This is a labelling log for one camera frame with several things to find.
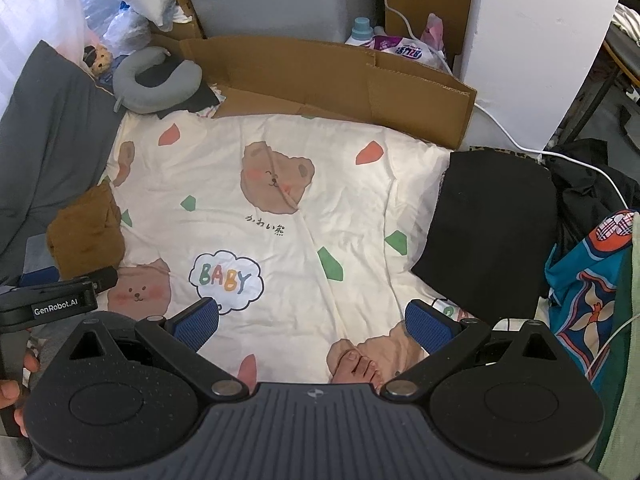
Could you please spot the person's bare foot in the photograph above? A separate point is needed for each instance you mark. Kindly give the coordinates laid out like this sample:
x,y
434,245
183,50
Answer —
x,y
350,370

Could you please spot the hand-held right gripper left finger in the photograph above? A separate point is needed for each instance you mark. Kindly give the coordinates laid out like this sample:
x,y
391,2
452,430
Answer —
x,y
195,320

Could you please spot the leopard print cloth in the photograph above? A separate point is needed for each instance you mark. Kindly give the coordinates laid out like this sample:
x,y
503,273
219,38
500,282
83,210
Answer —
x,y
505,151

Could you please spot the black pants with floral lining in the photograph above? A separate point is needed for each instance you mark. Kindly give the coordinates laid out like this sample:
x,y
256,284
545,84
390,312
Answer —
x,y
490,225

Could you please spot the blue-grey garment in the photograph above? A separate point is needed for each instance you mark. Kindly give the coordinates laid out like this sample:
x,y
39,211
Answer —
x,y
42,274

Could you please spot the grey cloth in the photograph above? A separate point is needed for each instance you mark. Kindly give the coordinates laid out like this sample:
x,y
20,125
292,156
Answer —
x,y
50,135

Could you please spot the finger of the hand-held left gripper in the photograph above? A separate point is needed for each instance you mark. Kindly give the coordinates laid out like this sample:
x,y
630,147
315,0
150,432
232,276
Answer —
x,y
105,277

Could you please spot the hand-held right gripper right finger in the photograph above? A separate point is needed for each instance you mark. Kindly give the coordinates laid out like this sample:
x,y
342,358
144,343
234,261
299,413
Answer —
x,y
430,327

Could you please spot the clear plastic bag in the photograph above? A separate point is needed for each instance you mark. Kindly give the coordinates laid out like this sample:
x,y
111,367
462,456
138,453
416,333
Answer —
x,y
125,30

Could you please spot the pink bag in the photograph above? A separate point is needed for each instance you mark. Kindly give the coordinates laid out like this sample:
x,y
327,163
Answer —
x,y
432,30

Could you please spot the purple and white refill bag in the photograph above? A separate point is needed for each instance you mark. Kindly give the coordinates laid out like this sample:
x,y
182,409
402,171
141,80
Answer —
x,y
400,50

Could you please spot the white curtain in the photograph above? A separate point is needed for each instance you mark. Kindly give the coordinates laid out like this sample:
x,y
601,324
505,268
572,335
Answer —
x,y
30,10

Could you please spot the green cloth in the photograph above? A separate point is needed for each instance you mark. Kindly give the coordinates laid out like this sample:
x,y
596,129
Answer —
x,y
625,360

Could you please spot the white detergent bottle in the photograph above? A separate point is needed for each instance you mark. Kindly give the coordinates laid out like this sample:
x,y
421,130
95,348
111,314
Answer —
x,y
359,30

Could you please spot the brown garment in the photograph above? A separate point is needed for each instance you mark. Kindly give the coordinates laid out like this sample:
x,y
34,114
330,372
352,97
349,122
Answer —
x,y
85,235

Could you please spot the small brown plush toy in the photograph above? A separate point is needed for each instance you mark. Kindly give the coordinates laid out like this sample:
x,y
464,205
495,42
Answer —
x,y
101,57

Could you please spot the black jacket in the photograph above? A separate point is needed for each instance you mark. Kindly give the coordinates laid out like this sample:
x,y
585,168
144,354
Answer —
x,y
585,195

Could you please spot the white bear printed blanket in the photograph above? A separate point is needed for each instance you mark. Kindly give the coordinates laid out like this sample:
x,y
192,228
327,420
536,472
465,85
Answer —
x,y
225,185

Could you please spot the striped cloth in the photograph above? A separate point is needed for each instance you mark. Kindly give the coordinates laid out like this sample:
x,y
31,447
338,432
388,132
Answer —
x,y
625,20

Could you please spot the person's left hand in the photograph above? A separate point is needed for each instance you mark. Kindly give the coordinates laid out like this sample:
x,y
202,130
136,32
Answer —
x,y
20,395

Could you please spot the blue patterned cloth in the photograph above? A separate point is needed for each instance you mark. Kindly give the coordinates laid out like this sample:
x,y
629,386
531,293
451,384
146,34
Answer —
x,y
575,285

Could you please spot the flattened cardboard sheet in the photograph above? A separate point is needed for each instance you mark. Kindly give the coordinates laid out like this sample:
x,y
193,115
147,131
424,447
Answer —
x,y
300,70

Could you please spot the grey neck pillow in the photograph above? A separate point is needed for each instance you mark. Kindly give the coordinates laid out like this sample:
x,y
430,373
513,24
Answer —
x,y
130,85

